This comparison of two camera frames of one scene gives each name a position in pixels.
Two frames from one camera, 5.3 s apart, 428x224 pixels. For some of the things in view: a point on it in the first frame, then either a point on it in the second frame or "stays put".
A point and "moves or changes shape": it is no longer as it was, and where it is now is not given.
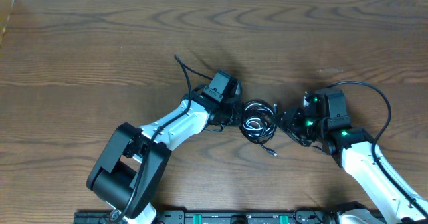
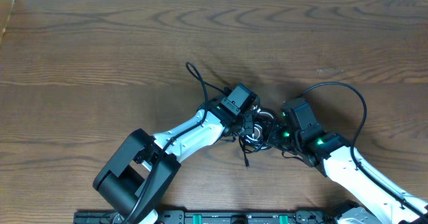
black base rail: [226, 216] stays put
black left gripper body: [230, 114] → [245, 123]
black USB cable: [257, 123] moves or changes shape
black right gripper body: [312, 128] → [279, 136]
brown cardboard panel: [7, 3] stays put
